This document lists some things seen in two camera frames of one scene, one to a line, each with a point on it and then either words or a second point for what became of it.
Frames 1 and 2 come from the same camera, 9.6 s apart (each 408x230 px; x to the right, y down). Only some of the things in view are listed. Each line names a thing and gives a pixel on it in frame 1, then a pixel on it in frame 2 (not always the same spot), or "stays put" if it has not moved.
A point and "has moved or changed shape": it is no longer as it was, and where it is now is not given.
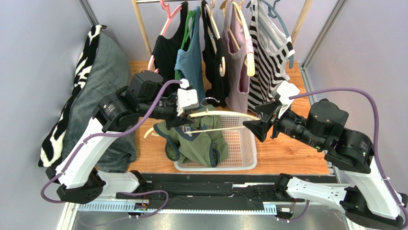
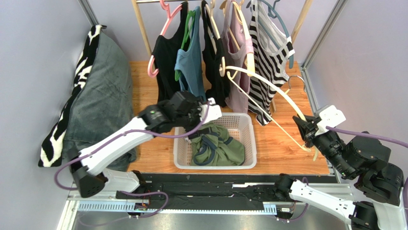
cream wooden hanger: (219, 113) -> (224, 70)
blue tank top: (189, 61) stays put
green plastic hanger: (190, 13) stays put
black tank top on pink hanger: (165, 49) stays put
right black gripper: (270, 119) -> (310, 130)
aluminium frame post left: (89, 11) stays put
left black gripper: (179, 120) -> (197, 110)
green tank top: (209, 146) has moved or changed shape
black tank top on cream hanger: (218, 95) stays put
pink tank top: (237, 46) stays put
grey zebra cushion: (101, 69) stays put
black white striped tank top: (270, 47) stays put
